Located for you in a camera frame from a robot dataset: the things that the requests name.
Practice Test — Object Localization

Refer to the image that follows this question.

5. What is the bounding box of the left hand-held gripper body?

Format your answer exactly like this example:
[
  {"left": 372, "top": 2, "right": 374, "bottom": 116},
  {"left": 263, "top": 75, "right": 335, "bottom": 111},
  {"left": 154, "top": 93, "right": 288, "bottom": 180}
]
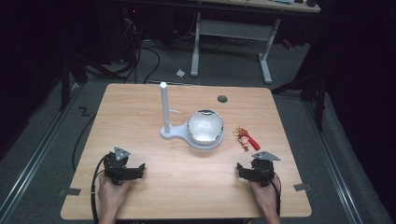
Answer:
[{"left": 103, "top": 146, "right": 139, "bottom": 187}]

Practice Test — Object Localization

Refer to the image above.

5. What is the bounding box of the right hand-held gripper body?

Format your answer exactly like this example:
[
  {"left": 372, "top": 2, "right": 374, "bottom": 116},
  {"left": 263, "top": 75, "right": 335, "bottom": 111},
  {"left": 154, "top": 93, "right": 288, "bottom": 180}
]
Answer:
[{"left": 248, "top": 150, "right": 281, "bottom": 189}]

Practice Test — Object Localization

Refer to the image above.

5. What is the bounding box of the doll keychain with red strap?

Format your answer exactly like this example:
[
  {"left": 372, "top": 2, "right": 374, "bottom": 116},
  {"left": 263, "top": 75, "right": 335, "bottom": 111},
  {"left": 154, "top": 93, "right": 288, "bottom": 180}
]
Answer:
[{"left": 233, "top": 126, "right": 262, "bottom": 152}]

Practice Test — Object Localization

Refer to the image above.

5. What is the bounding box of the person's left hand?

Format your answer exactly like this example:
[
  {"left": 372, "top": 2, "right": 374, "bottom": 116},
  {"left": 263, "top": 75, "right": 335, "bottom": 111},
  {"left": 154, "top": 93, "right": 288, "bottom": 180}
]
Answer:
[{"left": 98, "top": 177, "right": 132, "bottom": 218}]

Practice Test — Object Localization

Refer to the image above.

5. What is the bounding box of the person's right hand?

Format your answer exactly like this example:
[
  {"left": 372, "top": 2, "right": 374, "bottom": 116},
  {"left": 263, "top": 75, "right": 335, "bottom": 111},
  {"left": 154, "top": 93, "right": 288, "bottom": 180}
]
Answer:
[{"left": 249, "top": 175, "right": 281, "bottom": 218}]

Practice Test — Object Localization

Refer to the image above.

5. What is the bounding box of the grey tape piece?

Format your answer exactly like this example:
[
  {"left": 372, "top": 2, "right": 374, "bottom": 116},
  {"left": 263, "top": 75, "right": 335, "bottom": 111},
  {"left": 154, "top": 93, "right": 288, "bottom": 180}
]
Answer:
[
  {"left": 292, "top": 183, "right": 313, "bottom": 192},
  {"left": 58, "top": 188, "right": 82, "bottom": 198}
]

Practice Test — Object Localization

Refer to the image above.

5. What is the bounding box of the shiny metal bowl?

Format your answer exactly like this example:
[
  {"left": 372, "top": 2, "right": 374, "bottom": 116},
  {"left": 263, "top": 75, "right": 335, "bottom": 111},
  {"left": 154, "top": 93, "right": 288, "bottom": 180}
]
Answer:
[{"left": 187, "top": 108, "right": 225, "bottom": 147}]

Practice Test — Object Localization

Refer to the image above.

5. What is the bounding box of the black floor tape mark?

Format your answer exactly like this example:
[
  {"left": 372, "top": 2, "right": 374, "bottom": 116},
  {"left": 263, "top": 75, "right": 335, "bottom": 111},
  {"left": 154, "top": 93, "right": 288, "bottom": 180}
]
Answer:
[{"left": 78, "top": 105, "right": 92, "bottom": 118}]

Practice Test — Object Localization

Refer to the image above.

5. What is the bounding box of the white stand with pole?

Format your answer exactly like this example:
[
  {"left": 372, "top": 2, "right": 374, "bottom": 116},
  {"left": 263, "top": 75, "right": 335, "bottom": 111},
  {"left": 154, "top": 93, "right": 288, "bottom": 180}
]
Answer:
[{"left": 159, "top": 81, "right": 226, "bottom": 151}]

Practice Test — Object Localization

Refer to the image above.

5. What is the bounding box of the black metal stand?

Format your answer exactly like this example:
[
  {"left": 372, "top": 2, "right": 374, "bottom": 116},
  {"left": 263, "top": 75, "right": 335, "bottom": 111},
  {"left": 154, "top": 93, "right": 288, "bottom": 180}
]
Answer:
[
  {"left": 58, "top": 50, "right": 90, "bottom": 113},
  {"left": 270, "top": 69, "right": 329, "bottom": 133}
]

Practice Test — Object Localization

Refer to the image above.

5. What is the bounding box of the dark computer tower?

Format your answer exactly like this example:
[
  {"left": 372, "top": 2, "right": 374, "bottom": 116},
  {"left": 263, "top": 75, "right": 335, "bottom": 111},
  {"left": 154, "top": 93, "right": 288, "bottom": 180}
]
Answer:
[{"left": 120, "top": 5, "right": 143, "bottom": 63}]

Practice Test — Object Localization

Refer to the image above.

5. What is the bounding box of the white-framed wooden desk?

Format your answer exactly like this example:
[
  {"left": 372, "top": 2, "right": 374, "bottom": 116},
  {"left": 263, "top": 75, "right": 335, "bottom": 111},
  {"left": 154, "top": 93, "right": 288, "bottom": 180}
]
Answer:
[{"left": 190, "top": 0, "right": 322, "bottom": 85}]

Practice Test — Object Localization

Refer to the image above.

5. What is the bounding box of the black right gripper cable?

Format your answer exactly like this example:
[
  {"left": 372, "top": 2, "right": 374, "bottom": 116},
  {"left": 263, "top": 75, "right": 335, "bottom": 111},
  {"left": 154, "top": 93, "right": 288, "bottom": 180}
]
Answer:
[{"left": 257, "top": 167, "right": 283, "bottom": 217}]

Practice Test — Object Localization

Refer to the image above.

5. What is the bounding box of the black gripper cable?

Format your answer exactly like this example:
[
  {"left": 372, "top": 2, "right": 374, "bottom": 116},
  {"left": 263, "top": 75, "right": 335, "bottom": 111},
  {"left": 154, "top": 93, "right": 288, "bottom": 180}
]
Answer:
[
  {"left": 257, "top": 167, "right": 283, "bottom": 217},
  {"left": 90, "top": 155, "right": 109, "bottom": 224}
]

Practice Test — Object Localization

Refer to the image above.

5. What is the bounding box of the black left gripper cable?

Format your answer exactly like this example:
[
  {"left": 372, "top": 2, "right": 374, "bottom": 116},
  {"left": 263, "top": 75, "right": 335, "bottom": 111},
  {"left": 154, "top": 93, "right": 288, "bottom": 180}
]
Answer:
[{"left": 90, "top": 155, "right": 109, "bottom": 224}]

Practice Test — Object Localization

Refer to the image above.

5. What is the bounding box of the black floor cable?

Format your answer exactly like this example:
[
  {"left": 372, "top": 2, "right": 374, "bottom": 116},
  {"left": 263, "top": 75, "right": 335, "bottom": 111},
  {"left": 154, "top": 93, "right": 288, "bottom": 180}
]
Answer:
[{"left": 71, "top": 113, "right": 98, "bottom": 173}]

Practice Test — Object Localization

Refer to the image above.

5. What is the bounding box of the metal floor rail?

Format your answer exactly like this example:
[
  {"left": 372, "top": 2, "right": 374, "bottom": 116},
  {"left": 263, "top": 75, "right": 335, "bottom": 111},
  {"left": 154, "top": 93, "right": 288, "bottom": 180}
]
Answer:
[
  {"left": 303, "top": 102, "right": 364, "bottom": 224},
  {"left": 0, "top": 83, "right": 82, "bottom": 224}
]

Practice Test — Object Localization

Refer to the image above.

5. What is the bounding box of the bundle of black cables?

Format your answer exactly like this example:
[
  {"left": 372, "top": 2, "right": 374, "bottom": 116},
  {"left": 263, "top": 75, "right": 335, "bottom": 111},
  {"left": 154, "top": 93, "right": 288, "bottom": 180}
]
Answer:
[{"left": 122, "top": 38, "right": 162, "bottom": 85}]

